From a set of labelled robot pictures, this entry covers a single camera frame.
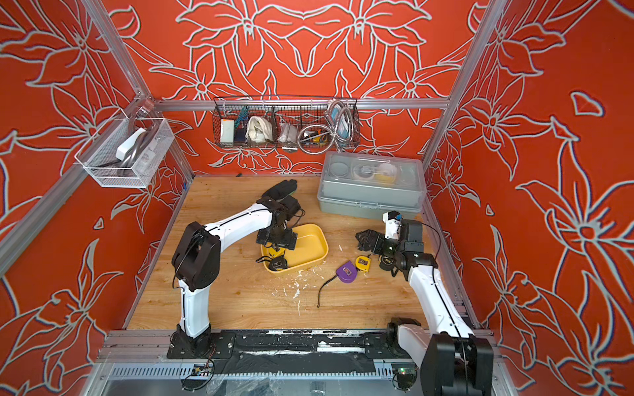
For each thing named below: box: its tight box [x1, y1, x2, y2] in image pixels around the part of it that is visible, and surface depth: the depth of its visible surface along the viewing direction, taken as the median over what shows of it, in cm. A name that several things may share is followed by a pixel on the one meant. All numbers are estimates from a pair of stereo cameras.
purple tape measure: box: [317, 260, 358, 308], surface depth 87 cm
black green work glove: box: [261, 179, 298, 200], surface depth 116 cm
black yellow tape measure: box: [255, 255, 289, 272], surface depth 89 cm
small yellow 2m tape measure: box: [354, 255, 372, 274], surface depth 91 cm
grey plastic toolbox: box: [317, 150, 427, 220], surface depth 97 cm
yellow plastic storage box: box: [260, 223, 330, 272], surface depth 93 cm
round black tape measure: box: [378, 254, 394, 272], surface depth 89 cm
